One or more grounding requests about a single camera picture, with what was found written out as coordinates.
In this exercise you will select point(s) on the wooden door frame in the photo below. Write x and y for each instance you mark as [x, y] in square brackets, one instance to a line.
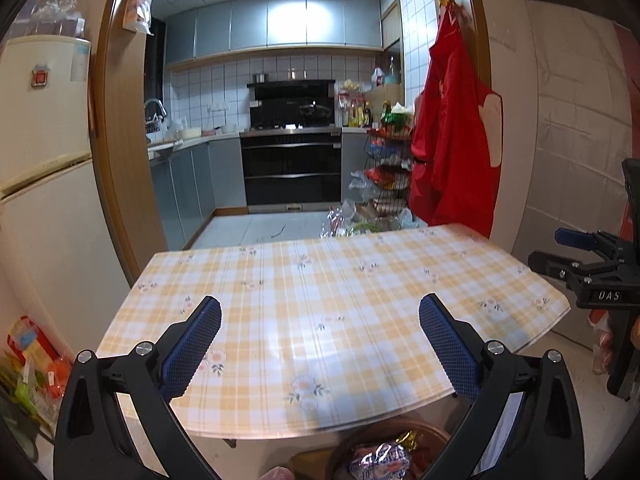
[119, 144]

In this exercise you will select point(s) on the grey kitchen cabinets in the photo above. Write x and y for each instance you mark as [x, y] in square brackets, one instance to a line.
[195, 181]
[243, 25]

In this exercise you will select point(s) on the red hanging apron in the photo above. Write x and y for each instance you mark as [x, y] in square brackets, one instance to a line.
[457, 137]

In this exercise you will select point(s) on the grey upper kitchen cabinets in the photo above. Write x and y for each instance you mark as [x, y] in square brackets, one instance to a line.
[243, 25]

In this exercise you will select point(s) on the gold foil wrapper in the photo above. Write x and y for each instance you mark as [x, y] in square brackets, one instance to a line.
[408, 440]

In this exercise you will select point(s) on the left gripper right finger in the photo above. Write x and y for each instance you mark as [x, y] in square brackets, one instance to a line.
[447, 337]

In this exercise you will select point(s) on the brown trash bin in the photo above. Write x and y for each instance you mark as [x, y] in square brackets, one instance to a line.
[431, 441]

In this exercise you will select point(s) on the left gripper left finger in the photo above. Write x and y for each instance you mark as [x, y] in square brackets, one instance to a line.
[182, 348]

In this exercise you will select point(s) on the items on fridge top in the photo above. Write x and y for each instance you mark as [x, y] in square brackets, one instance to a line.
[48, 18]

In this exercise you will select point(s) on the grey lower kitchen cabinets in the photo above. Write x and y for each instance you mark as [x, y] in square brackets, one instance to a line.
[195, 181]

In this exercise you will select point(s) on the cream refrigerator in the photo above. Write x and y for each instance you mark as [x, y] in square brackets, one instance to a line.
[55, 245]

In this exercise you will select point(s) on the wire storage rack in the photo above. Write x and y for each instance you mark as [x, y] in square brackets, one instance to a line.
[387, 171]

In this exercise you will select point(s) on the black oven stove unit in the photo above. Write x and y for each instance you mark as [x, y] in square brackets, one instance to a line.
[292, 152]

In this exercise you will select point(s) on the red fridge magnet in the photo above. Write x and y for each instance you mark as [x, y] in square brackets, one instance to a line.
[40, 77]

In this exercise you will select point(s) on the hanging bag on frame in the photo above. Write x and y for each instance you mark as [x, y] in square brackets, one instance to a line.
[137, 16]

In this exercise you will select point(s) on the person's right hand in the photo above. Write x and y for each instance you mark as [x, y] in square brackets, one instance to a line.
[603, 350]

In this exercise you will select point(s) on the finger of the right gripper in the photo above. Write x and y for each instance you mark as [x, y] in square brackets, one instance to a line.
[575, 239]

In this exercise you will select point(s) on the crushed blue can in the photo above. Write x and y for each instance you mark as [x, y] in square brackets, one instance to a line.
[383, 461]

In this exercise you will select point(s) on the chrome kitchen faucet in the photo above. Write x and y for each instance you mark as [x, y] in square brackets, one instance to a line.
[155, 115]

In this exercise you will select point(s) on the colourful clutter on floor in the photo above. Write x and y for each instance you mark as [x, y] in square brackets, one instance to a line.
[34, 374]

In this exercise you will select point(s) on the plastic bags on floor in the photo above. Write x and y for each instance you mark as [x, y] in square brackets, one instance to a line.
[351, 219]

